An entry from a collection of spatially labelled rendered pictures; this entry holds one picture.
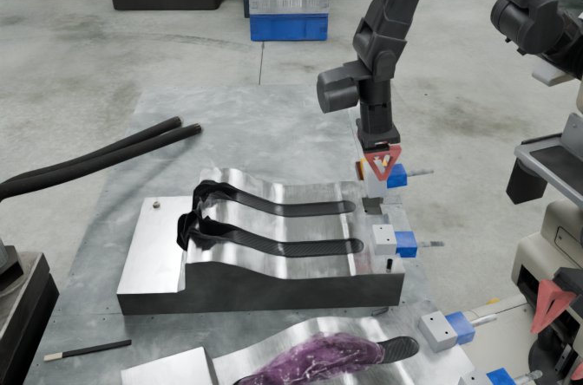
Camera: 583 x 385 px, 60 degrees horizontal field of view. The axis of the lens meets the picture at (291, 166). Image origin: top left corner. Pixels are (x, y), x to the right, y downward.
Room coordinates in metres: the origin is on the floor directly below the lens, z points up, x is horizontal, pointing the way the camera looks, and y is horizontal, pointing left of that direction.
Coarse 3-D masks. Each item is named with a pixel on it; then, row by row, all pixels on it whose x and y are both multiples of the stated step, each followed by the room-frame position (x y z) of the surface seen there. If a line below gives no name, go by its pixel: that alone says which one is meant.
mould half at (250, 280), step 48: (288, 192) 0.82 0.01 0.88; (336, 192) 0.81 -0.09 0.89; (144, 240) 0.70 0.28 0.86; (192, 240) 0.63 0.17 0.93; (288, 240) 0.68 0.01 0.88; (144, 288) 0.58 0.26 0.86; (192, 288) 0.58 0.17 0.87; (240, 288) 0.58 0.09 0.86; (288, 288) 0.58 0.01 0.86; (336, 288) 0.59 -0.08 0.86; (384, 288) 0.59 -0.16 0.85
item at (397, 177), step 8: (376, 160) 0.80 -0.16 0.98; (368, 168) 0.77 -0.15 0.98; (384, 168) 0.78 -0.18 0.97; (392, 168) 0.78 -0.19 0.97; (400, 168) 0.78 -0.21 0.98; (424, 168) 0.78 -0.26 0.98; (432, 168) 0.78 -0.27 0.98; (368, 176) 0.75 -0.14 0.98; (376, 176) 0.75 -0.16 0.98; (392, 176) 0.75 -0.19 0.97; (400, 176) 0.76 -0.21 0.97; (408, 176) 0.77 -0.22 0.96; (368, 184) 0.75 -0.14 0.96; (376, 184) 0.75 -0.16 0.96; (384, 184) 0.75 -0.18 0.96; (392, 184) 0.75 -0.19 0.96; (400, 184) 0.75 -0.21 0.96; (368, 192) 0.75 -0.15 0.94; (376, 192) 0.75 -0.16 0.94; (384, 192) 0.75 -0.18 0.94
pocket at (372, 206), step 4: (364, 200) 0.79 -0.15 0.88; (368, 200) 0.79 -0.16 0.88; (372, 200) 0.79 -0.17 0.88; (376, 200) 0.79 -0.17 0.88; (380, 200) 0.79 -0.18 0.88; (364, 204) 0.79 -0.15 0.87; (368, 204) 0.79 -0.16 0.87; (372, 204) 0.79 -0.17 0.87; (376, 204) 0.80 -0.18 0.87; (380, 204) 0.79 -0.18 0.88; (364, 208) 0.79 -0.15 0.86; (368, 208) 0.79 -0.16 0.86; (372, 208) 0.79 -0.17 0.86; (376, 208) 0.79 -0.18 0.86; (380, 208) 0.78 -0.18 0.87; (368, 212) 0.78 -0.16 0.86; (372, 212) 0.78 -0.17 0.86; (376, 212) 0.78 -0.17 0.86; (380, 212) 0.78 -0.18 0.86; (384, 212) 0.76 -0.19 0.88
